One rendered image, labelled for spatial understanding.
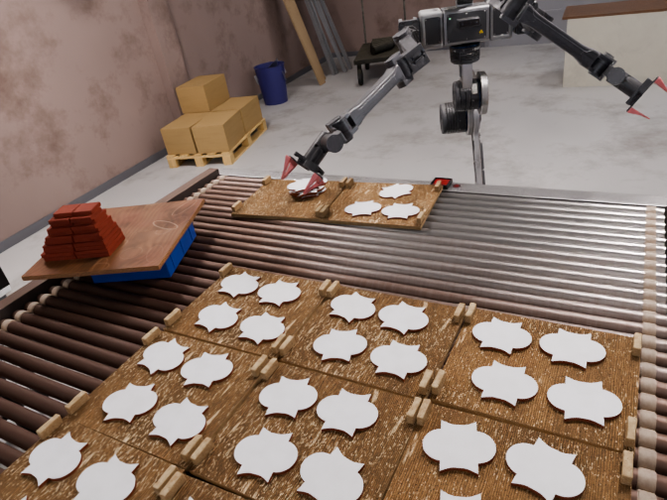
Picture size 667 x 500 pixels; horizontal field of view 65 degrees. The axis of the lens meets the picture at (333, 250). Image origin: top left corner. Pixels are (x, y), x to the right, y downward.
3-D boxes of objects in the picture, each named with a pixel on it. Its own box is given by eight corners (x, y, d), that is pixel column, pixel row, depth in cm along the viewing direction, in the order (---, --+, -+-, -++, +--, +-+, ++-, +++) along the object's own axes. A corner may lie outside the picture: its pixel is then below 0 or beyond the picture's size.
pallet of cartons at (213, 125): (218, 129, 669) (203, 72, 633) (282, 129, 630) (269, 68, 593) (155, 168, 576) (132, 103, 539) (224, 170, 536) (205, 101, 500)
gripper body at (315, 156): (316, 171, 165) (329, 152, 165) (292, 155, 168) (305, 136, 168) (322, 177, 171) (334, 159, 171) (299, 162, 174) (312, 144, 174)
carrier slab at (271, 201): (270, 182, 247) (269, 179, 247) (349, 184, 231) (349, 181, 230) (231, 216, 221) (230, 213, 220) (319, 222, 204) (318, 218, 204)
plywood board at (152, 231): (92, 213, 220) (91, 209, 219) (204, 201, 212) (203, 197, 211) (23, 281, 177) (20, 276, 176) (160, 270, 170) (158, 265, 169)
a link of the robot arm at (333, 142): (351, 136, 174) (337, 114, 171) (365, 138, 164) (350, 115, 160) (324, 158, 173) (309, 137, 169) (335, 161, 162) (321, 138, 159)
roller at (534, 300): (138, 239, 225) (134, 229, 223) (664, 324, 136) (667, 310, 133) (129, 245, 222) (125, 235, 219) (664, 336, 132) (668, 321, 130)
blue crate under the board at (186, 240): (127, 241, 215) (119, 220, 210) (199, 235, 210) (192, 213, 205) (91, 285, 189) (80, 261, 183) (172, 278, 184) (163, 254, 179)
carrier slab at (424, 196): (351, 185, 231) (350, 182, 230) (443, 188, 214) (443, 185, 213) (319, 222, 204) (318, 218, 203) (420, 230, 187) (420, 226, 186)
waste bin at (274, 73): (272, 96, 775) (264, 58, 747) (298, 95, 756) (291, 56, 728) (255, 106, 738) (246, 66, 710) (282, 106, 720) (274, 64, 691)
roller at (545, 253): (177, 213, 244) (174, 203, 241) (663, 272, 154) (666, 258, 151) (170, 217, 240) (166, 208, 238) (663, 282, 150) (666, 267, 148)
